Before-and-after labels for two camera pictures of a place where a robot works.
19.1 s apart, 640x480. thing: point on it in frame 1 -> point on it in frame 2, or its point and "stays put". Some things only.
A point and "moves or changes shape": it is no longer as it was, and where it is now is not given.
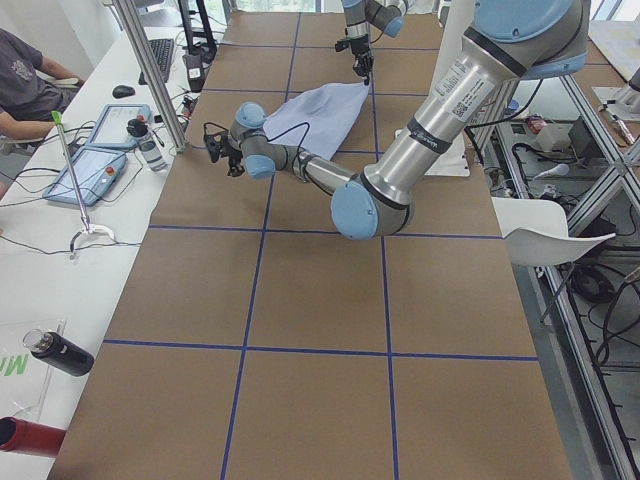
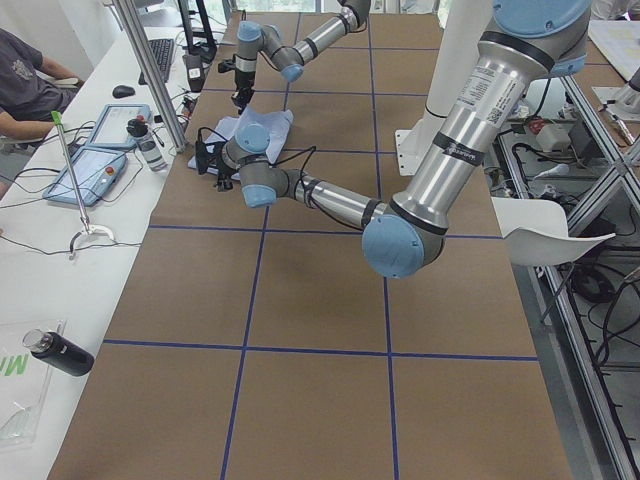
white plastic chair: (536, 232) stays put
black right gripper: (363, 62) -> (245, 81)
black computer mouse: (123, 91) stays put
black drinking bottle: (59, 352) stays put
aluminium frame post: (176, 134) stays put
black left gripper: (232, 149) -> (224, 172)
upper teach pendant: (110, 130) stays put
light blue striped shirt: (317, 120) moves or changes shape
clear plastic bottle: (147, 143) stays put
